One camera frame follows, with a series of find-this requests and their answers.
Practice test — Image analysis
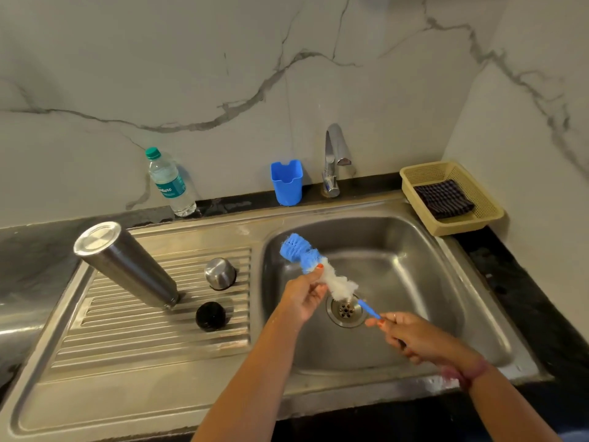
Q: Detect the person's right hand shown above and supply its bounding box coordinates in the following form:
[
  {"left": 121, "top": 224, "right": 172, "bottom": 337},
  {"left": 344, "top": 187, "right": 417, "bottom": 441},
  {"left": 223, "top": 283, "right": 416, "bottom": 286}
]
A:
[{"left": 364, "top": 311, "right": 488, "bottom": 378}]

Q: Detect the person's left hand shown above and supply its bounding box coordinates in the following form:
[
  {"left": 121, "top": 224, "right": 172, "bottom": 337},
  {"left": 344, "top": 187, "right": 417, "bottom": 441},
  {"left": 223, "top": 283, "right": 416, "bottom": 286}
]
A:
[{"left": 275, "top": 264, "right": 329, "bottom": 330}]

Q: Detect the blue white bottle brush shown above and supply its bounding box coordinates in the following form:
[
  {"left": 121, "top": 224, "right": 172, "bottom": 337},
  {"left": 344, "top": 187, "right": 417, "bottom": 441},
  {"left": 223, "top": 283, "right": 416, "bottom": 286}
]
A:
[{"left": 279, "top": 233, "right": 383, "bottom": 321}]

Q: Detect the steel cup cap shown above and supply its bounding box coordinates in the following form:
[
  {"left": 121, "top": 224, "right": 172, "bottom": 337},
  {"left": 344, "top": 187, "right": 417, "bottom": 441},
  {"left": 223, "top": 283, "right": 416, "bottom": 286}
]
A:
[{"left": 204, "top": 257, "right": 237, "bottom": 292}]

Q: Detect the black stopper lid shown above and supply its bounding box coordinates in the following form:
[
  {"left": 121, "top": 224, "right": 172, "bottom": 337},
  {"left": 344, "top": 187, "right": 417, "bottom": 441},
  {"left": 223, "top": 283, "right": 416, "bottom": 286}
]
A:
[{"left": 195, "top": 301, "right": 228, "bottom": 333}]

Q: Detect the dark checked cloth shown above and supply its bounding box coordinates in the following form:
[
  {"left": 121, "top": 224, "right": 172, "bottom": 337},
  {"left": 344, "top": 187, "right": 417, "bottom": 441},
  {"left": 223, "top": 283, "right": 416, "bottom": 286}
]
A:
[{"left": 413, "top": 179, "right": 475, "bottom": 220}]

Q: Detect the stainless steel flask body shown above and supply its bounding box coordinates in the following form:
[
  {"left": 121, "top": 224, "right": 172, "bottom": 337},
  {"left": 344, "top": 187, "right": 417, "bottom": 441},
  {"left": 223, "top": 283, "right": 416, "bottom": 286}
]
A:
[{"left": 73, "top": 221, "right": 181, "bottom": 311}]

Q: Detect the person's left forearm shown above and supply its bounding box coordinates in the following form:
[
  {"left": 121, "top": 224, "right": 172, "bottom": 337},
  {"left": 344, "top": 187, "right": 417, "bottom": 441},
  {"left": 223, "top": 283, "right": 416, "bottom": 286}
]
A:
[{"left": 191, "top": 312, "right": 318, "bottom": 442}]

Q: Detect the clear plastic water bottle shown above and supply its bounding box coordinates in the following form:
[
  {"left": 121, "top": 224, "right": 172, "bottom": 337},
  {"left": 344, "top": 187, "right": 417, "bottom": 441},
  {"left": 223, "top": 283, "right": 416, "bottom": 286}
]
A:
[{"left": 145, "top": 147, "right": 198, "bottom": 218}]

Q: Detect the blue plastic brush holder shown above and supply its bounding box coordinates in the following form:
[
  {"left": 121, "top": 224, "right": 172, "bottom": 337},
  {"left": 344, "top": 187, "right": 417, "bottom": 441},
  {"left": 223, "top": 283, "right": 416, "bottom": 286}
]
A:
[{"left": 270, "top": 160, "right": 304, "bottom": 207}]

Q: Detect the yellow plastic basket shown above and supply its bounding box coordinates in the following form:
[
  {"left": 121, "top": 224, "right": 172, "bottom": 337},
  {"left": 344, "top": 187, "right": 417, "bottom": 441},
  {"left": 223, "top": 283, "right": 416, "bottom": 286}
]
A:
[{"left": 399, "top": 160, "right": 506, "bottom": 237}]

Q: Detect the chrome faucet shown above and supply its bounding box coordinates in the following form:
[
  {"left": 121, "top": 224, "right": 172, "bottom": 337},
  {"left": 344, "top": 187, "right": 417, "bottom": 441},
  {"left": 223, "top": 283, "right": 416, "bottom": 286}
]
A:
[{"left": 321, "top": 123, "right": 353, "bottom": 198}]

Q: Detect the stainless steel sink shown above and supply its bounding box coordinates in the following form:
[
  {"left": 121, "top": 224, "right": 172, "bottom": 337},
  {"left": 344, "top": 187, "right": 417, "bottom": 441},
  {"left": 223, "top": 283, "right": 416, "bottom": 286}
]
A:
[{"left": 0, "top": 190, "right": 551, "bottom": 442}]

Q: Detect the pink thread bracelet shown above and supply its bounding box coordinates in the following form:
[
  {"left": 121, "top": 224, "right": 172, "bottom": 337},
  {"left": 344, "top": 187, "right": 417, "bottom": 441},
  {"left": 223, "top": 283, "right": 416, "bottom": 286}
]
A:
[{"left": 439, "top": 357, "right": 491, "bottom": 392}]

